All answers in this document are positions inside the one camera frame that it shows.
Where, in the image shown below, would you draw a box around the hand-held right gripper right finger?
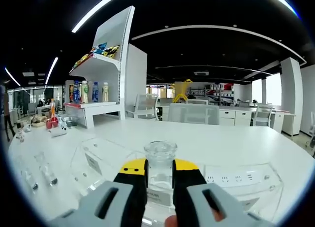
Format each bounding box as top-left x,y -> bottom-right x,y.
171,158 -> 274,227

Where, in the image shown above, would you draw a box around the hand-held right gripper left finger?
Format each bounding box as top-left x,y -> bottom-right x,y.
49,158 -> 149,227

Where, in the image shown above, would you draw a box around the clear acrylic reagent rack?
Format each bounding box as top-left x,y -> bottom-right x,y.
70,137 -> 285,223

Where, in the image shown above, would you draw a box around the beige drink bottle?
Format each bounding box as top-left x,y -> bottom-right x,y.
102,82 -> 110,103

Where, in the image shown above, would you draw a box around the blue water bottle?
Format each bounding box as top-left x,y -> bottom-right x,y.
92,81 -> 100,103

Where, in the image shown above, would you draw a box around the white green drink bottle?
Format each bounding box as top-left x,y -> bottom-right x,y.
80,80 -> 89,104

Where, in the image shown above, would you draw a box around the tall blue drink bottle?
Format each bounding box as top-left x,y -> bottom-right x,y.
73,80 -> 81,104

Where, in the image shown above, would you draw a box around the orange drink bottle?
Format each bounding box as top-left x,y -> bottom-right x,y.
49,98 -> 56,119

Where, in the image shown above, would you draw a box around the black cap bottle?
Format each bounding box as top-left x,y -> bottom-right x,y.
16,123 -> 26,143

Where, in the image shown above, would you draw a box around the person's right hand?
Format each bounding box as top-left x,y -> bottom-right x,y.
164,216 -> 178,227

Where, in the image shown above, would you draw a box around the white power strip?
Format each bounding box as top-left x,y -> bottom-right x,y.
205,171 -> 256,185

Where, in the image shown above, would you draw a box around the white desk row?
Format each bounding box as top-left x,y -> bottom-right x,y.
157,102 -> 302,139

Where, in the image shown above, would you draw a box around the clear plastic tray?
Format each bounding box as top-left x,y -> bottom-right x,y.
60,115 -> 80,128

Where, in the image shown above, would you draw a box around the white box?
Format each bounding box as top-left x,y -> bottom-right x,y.
50,125 -> 69,138

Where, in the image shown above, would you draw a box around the red and orange items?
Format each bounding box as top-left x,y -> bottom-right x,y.
45,115 -> 60,130

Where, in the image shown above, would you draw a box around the storage shelf with boxes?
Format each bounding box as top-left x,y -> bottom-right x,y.
204,82 -> 234,106

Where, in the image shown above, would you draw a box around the woven basket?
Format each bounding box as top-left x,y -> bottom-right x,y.
30,114 -> 48,128

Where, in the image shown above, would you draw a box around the black yellow snack packet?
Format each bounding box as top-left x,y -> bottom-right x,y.
101,45 -> 121,58

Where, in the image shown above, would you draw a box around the blue snack packet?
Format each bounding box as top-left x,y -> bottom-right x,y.
91,42 -> 108,56

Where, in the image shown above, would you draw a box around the straight ceiling light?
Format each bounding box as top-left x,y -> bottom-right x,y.
45,57 -> 59,85
4,66 -> 22,87

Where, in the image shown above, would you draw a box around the white display shelf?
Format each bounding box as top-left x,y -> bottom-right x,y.
63,5 -> 136,129

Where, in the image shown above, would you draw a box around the curved ceiling light strip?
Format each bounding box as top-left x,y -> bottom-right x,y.
71,0 -> 298,33

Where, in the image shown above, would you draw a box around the yellow frame stand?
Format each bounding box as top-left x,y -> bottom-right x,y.
173,78 -> 194,104

